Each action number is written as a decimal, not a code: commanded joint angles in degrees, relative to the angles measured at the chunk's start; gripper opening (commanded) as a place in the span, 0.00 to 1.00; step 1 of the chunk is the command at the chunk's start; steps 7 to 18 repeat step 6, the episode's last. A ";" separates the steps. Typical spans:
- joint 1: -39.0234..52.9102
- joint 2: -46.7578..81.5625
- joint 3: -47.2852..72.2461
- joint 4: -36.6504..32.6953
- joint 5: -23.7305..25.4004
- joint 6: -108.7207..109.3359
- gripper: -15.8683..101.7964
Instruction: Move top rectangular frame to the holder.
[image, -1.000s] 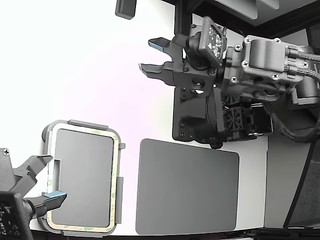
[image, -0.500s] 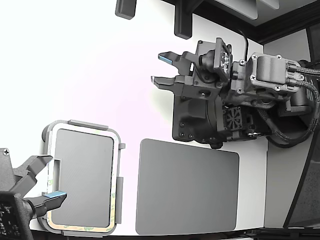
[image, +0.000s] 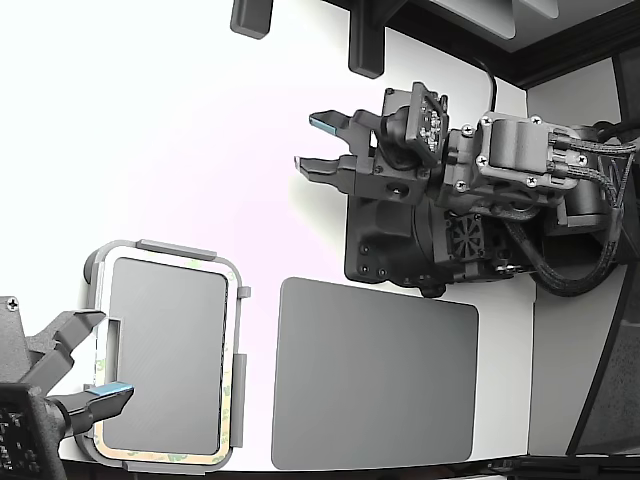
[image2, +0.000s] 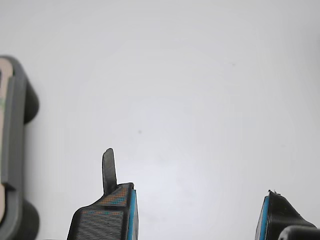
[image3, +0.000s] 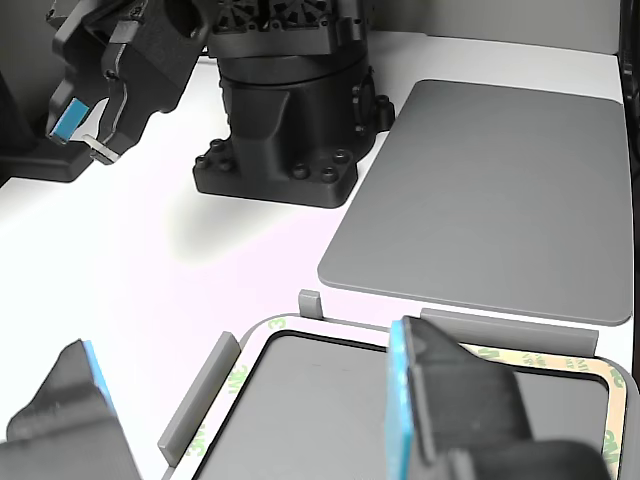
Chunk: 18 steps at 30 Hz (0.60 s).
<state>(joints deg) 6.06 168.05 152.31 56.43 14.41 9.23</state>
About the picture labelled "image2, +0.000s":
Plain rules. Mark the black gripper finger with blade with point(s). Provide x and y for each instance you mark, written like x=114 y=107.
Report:
x=105 y=222

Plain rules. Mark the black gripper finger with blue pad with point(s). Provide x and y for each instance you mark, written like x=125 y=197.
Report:
x=277 y=215

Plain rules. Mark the gray frame holder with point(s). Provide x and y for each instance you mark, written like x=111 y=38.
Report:
x=18 y=125

